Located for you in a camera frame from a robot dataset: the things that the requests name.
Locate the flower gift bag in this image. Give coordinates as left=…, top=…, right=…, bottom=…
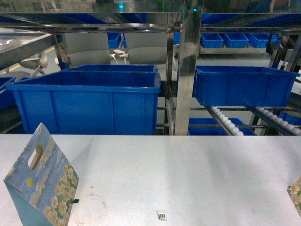
left=287, top=177, right=301, bottom=216
left=4, top=123, right=79, bottom=226

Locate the blue bin on right rollers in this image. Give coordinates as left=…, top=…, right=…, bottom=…
left=194, top=65, right=300, bottom=107

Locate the large blue bin behind table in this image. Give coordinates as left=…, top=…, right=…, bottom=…
left=6, top=71, right=161, bottom=135

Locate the small QR code sticker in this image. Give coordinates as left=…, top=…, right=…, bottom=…
left=156, top=210, right=167, bottom=221

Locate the steel rack upright post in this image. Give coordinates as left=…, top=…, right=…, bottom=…
left=174, top=0, right=203, bottom=136

